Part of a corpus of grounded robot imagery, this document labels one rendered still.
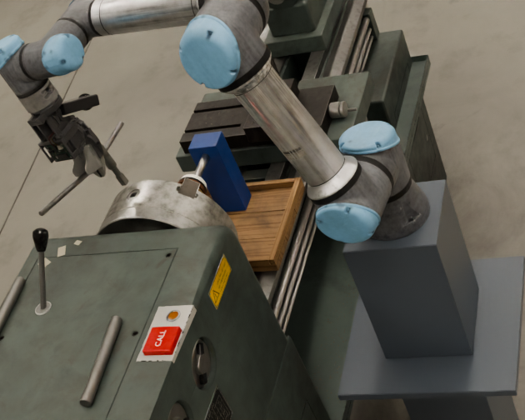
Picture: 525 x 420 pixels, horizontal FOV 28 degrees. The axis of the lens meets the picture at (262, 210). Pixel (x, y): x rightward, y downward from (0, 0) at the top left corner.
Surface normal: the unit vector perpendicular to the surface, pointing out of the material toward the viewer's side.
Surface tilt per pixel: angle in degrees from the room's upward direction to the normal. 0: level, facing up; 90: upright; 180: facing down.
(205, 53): 83
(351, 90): 0
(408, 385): 0
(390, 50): 0
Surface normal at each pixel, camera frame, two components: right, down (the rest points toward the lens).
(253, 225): -0.33, -0.72
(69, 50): 0.81, -0.10
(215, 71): -0.43, 0.59
